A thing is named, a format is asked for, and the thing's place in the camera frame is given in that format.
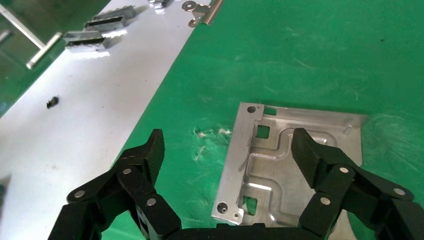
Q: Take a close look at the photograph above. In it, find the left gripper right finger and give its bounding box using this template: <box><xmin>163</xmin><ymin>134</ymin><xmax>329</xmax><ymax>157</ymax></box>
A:
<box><xmin>291</xmin><ymin>128</ymin><xmax>424</xmax><ymax>240</ymax></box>

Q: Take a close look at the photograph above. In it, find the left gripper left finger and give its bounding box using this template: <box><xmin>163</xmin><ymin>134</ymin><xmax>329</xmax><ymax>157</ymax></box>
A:
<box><xmin>47</xmin><ymin>129</ymin><xmax>182</xmax><ymax>240</ymax></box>

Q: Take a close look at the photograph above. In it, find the grey ribbed metal connector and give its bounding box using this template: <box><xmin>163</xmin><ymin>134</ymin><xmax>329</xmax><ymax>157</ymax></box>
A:
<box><xmin>147</xmin><ymin>0</ymin><xmax>173</xmax><ymax>14</ymax></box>
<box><xmin>62</xmin><ymin>30</ymin><xmax>104</xmax><ymax>43</ymax></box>
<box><xmin>93</xmin><ymin>5</ymin><xmax>137</xmax><ymax>21</ymax></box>
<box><xmin>65</xmin><ymin>37</ymin><xmax>112</xmax><ymax>54</ymax></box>
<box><xmin>84</xmin><ymin>16</ymin><xmax>129</xmax><ymax>33</ymax></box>

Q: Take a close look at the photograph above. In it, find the grey metal frame bar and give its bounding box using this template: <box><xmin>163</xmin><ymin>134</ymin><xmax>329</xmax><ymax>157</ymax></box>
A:
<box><xmin>0</xmin><ymin>3</ymin><xmax>63</xmax><ymax>71</ymax></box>

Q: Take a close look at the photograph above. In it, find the green cloth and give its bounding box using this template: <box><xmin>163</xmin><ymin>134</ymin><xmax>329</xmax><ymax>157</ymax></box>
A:
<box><xmin>100</xmin><ymin>0</ymin><xmax>424</xmax><ymax>240</ymax></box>

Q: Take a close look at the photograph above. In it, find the silver binder clip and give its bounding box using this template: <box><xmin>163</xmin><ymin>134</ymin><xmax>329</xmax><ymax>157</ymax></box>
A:
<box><xmin>181</xmin><ymin>0</ymin><xmax>225</xmax><ymax>28</ymax></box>

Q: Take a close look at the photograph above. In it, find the stamped metal bracket part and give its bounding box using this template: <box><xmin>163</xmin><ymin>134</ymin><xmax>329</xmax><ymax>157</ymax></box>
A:
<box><xmin>211</xmin><ymin>101</ymin><xmax>369</xmax><ymax>240</ymax></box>

